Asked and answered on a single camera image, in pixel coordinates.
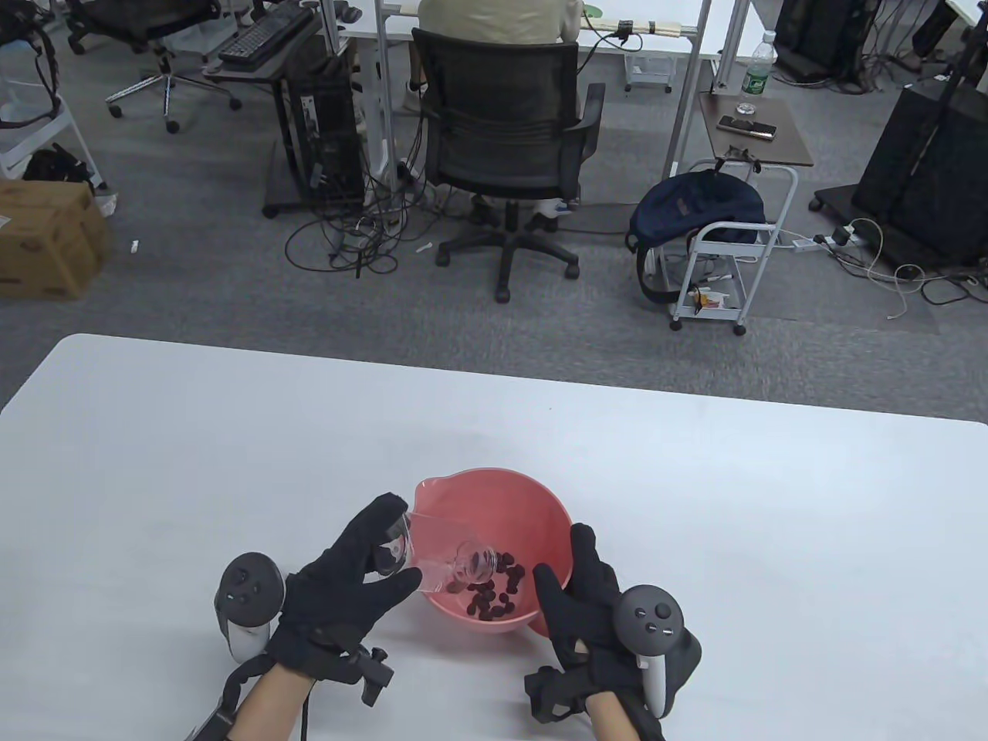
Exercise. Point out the person's right hand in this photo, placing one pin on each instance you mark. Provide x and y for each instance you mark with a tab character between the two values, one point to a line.
590	617

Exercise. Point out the person's left hand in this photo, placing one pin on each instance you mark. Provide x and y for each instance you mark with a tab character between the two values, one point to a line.
324	610

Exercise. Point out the clear plastic jar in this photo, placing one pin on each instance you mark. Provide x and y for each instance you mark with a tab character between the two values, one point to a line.
440	552

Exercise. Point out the pink salad bowl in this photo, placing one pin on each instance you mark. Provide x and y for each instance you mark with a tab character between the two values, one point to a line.
502	509

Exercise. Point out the person's left forearm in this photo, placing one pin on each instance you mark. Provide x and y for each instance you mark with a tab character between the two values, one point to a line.
266	706

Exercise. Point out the person's right forearm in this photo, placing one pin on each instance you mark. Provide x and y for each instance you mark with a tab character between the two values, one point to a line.
617	722

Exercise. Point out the black VR controller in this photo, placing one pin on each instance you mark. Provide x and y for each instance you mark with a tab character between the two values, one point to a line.
248	587
652	617

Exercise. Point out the black wrist sensor box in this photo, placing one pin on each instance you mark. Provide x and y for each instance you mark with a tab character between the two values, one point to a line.
212	725

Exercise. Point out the white rolling cart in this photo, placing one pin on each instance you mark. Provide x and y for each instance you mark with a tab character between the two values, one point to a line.
733	227

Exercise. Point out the navy backpack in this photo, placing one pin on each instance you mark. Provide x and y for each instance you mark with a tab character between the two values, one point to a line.
695	204

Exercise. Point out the white power strip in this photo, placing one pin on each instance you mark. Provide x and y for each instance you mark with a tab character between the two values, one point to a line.
803	245

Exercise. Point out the cardboard box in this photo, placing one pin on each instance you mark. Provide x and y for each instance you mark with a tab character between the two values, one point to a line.
46	239

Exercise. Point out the black computer tower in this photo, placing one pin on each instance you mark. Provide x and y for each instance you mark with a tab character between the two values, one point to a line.
332	131

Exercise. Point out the brown side table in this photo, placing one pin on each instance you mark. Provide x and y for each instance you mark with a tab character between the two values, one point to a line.
779	150

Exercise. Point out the black smartphone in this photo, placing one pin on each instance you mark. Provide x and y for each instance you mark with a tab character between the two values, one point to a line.
745	126

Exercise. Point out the black bag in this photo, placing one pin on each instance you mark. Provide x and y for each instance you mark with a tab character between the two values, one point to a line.
54	166

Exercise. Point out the black mesh office chair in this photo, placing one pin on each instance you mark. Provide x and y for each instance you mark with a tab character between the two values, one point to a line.
502	93

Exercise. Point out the small glass dish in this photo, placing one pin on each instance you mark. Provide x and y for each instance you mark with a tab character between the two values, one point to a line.
746	108

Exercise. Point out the black keyboard stand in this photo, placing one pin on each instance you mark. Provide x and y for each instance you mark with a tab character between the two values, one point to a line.
239	75

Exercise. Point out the white metal rack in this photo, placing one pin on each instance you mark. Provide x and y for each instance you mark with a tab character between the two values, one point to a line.
9	162

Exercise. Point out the black wheeled cabinet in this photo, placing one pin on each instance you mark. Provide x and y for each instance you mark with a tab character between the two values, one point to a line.
926	170

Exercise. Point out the clear water bottle green label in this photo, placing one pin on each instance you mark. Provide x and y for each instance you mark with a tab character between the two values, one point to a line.
756	73

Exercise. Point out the black keyboard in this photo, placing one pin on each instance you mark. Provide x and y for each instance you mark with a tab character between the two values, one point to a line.
262	37

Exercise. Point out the white office desk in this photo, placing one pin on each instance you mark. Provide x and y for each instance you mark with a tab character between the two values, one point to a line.
671	46

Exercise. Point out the beige power strip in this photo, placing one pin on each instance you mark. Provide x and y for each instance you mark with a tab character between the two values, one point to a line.
664	28

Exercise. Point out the black swivel chair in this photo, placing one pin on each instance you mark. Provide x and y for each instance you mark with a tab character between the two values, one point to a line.
147	15

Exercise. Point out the black equipment stack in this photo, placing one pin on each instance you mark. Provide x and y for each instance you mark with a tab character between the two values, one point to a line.
818	31

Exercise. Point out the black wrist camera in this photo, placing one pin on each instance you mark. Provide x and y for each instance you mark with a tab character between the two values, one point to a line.
552	691
377	675

